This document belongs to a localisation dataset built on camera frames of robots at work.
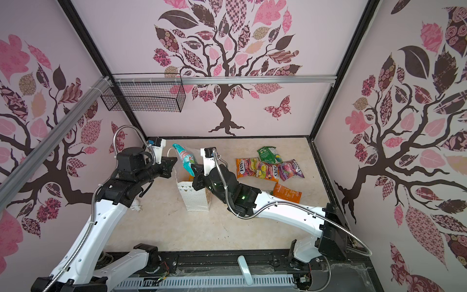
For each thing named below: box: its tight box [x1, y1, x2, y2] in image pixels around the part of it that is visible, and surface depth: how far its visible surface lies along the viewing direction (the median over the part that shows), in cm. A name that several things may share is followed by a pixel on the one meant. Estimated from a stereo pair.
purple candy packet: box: [277, 158, 305, 182], surface depth 102 cm
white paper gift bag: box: [173, 166, 212, 212], surface depth 77 cm
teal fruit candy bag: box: [172, 143, 198, 178], surface depth 65 cm
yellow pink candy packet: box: [255, 161, 280, 182], surface depth 100 cm
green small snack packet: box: [256, 146, 284, 164], surface depth 109 cm
